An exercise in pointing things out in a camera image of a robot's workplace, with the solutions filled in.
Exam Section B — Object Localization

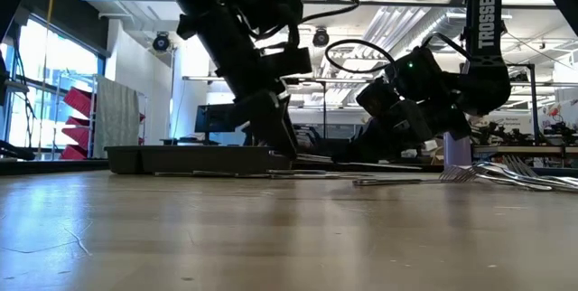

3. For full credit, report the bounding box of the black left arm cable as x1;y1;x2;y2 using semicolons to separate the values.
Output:
291;0;361;25

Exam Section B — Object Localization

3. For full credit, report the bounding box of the periwinkle spray bottle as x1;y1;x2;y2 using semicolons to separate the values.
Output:
443;130;473;169

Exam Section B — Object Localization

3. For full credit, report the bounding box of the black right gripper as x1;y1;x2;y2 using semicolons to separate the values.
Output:
333;99;472;164

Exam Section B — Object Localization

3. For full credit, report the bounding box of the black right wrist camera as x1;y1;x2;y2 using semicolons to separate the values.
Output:
355;80;401;119

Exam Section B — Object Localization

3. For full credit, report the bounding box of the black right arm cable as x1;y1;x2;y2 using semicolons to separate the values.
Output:
323;33;473;75

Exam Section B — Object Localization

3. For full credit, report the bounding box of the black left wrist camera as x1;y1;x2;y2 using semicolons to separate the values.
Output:
260;46;313;79

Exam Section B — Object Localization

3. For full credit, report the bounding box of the grey hanging cloth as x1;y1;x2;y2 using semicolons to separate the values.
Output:
92;75;142;160

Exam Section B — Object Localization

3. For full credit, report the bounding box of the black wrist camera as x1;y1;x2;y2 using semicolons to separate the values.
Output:
355;80;401;119
260;46;313;79

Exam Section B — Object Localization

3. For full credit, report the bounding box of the metal wire shelf rack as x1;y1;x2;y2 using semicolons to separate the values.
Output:
38;71;148;161

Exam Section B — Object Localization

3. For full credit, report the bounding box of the red storage bin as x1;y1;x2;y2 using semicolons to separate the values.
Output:
59;144;90;161
61;126;93;149
62;86;98;119

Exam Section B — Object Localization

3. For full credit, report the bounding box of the black computer monitor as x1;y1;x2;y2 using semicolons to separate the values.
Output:
193;103;237;146

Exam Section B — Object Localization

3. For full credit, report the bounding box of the wooden workbench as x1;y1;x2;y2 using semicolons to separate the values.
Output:
471;145;578;156

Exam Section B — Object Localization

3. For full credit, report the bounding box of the grey cutlery tray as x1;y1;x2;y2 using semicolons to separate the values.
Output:
104;145;294;175

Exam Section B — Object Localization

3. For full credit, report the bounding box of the black metal station frame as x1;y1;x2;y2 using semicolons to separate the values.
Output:
508;61;538;147

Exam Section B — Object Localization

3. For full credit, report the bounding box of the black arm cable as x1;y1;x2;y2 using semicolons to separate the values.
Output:
323;33;473;75
291;0;361;25

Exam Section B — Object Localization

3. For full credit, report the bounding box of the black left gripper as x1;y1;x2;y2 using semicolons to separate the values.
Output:
176;8;300;160

